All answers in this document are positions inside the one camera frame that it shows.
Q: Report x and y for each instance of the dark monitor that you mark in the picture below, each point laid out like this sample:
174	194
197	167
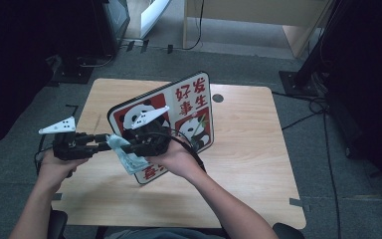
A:
112	20

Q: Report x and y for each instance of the person's right hand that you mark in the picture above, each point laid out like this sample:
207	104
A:
179	159

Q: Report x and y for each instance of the black round table grommet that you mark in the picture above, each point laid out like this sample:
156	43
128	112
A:
218	98

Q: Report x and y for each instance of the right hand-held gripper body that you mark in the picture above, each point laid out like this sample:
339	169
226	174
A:
152	141

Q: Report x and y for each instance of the light wooden cabinet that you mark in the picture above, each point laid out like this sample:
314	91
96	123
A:
262	11

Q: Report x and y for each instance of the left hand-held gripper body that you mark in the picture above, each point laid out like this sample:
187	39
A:
64	146

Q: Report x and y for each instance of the grey tape piece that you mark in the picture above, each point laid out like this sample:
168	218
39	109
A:
57	196
295	202

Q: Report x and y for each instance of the black metal stand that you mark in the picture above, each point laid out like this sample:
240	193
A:
298	84

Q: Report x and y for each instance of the person's grey trousers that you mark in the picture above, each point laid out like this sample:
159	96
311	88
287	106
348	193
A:
165	235

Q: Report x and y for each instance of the black tape strip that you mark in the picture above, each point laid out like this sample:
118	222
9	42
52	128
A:
145	46
130	46

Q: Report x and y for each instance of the panda picture board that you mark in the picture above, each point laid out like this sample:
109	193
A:
192	99

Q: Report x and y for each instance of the person's left hand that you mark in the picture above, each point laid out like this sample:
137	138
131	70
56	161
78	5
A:
53	171

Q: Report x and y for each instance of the small black plug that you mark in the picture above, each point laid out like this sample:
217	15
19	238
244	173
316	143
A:
170	48

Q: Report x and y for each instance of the light blue cloth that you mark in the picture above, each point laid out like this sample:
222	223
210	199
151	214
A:
131	164

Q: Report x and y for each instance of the black stand base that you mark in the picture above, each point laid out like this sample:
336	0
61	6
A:
69	73

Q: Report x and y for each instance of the white panel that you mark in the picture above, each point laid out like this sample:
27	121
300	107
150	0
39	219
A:
154	15

